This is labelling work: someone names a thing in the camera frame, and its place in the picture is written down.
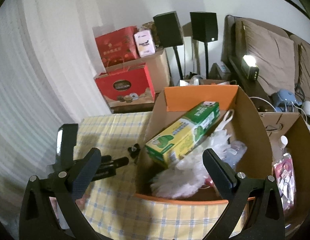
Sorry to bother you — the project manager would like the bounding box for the black star knob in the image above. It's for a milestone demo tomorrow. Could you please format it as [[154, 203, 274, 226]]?
[[127, 144, 141, 159]]

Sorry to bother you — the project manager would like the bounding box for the clear bottle pink cap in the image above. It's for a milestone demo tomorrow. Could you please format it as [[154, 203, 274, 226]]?
[[202, 139, 248, 189]]

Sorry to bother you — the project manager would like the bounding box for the white fluffy duster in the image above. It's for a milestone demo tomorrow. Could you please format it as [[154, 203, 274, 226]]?
[[150, 109, 235, 199]]

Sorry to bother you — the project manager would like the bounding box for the green yellow toothpaste box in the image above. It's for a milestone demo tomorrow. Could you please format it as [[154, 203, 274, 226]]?
[[145, 101, 220, 168]]

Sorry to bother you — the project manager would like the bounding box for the person left hand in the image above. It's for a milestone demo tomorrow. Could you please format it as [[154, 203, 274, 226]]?
[[49, 192, 90, 230]]

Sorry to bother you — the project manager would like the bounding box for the pink packaged item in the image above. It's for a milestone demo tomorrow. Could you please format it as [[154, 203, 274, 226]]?
[[273, 153, 296, 216]]

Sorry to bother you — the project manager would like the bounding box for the white curtain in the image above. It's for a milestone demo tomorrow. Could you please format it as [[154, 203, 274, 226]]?
[[0, 0, 109, 193]]

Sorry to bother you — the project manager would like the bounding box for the large water bottle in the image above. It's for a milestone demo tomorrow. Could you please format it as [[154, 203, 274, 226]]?
[[271, 135, 288, 163]]

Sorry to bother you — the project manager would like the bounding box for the red collection gift bag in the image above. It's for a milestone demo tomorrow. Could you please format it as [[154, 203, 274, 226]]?
[[95, 63, 155, 108]]

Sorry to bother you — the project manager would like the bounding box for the large brown carton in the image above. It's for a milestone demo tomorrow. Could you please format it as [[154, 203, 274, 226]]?
[[260, 112, 310, 234]]

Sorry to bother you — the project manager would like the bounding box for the orange cardboard box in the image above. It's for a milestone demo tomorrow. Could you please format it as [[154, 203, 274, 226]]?
[[134, 84, 274, 205]]

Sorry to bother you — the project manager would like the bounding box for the red gift bag upper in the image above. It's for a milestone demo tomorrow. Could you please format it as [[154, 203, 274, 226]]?
[[95, 26, 139, 68]]

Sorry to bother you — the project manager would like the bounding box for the brown cardboard box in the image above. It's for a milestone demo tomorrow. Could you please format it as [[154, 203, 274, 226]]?
[[106, 49, 170, 93]]

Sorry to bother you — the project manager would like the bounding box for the pink tissue pack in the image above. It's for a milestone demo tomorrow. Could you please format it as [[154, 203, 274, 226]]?
[[134, 29, 156, 58]]

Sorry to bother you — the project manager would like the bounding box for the blue plush toy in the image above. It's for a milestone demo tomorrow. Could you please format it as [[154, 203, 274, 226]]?
[[271, 89, 301, 112]]

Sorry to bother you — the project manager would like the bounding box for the left black speaker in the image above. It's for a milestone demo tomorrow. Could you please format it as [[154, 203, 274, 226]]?
[[153, 11, 184, 80]]

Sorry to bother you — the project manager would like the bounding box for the black speaker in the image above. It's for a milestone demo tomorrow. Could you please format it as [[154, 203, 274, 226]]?
[[153, 11, 184, 80], [190, 11, 218, 79]]

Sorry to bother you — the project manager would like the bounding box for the bright portable lamp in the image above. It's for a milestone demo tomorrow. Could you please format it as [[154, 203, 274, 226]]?
[[241, 55, 259, 81]]

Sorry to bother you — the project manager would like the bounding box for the brown sofa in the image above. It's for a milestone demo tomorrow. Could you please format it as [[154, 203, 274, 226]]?
[[222, 15, 310, 112]]

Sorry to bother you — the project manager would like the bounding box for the right black speaker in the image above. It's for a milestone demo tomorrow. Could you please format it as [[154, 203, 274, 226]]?
[[190, 11, 218, 79]]

